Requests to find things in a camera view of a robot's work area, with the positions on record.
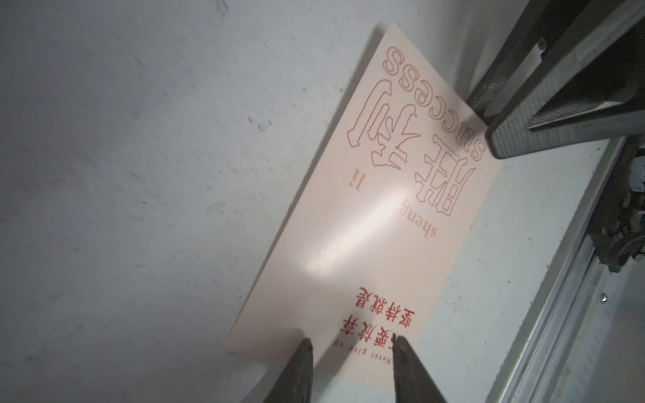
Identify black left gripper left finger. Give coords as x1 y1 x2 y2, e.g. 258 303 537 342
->
264 338 313 403

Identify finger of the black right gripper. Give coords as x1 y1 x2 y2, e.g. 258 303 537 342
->
467 0 579 116
485 1 644 159

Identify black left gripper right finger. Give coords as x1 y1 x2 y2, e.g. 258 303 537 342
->
392 336 447 403

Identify pale pink card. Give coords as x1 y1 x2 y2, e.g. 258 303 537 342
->
226 25 502 388

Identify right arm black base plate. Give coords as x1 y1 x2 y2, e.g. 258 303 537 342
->
589 135 644 273

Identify aluminium front rail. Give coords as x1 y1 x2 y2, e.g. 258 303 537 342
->
487 139 634 402

